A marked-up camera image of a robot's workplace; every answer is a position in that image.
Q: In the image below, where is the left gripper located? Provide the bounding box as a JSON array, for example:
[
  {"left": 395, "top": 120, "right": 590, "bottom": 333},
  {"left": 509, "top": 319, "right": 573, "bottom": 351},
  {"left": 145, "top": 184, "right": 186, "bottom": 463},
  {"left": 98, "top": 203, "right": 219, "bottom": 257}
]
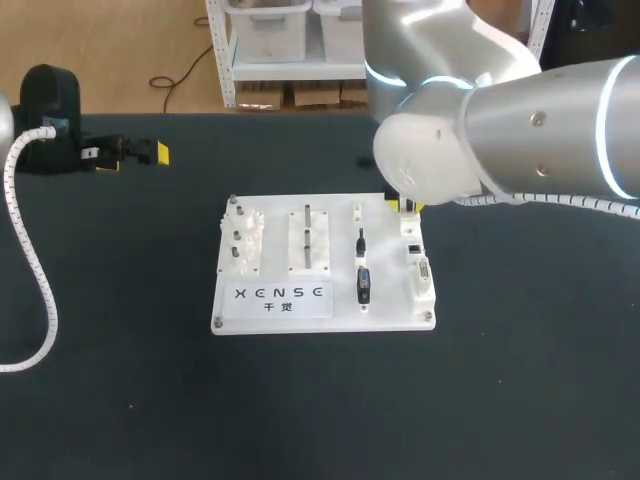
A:
[{"left": 10, "top": 63, "right": 172, "bottom": 177}]

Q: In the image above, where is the cardboard box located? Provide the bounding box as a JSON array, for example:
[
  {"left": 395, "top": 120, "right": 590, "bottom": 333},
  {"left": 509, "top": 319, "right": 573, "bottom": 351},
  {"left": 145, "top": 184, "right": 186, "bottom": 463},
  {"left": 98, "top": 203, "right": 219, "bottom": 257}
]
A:
[
  {"left": 340, "top": 79, "right": 372, "bottom": 107},
  {"left": 292, "top": 79, "right": 343, "bottom": 108},
  {"left": 235, "top": 80, "right": 285, "bottom": 109}
]

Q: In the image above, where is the white socket board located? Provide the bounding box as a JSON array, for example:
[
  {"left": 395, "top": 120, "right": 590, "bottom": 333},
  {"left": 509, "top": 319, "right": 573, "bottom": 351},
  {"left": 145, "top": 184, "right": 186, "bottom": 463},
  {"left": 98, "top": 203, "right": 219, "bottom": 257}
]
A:
[{"left": 209, "top": 191, "right": 438, "bottom": 336}]

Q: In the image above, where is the white metal shelf rack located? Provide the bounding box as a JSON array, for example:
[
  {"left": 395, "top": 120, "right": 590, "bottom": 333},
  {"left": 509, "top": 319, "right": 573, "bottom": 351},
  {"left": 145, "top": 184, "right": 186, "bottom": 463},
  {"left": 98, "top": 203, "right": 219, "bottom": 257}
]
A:
[{"left": 203, "top": 0, "right": 556, "bottom": 110}]

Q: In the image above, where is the translucent plastic storage bin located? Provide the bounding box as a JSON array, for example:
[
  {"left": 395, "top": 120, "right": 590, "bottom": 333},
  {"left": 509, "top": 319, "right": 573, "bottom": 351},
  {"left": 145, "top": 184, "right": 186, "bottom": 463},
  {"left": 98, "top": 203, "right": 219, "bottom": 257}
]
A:
[
  {"left": 312, "top": 0, "right": 367, "bottom": 65},
  {"left": 222, "top": 0, "right": 314, "bottom": 64}
]

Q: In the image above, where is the black floor cable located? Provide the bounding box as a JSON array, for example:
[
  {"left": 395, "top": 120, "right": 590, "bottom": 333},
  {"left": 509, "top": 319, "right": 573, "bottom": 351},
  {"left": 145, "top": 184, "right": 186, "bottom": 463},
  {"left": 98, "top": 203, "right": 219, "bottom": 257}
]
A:
[{"left": 148, "top": 17, "right": 217, "bottom": 115}]

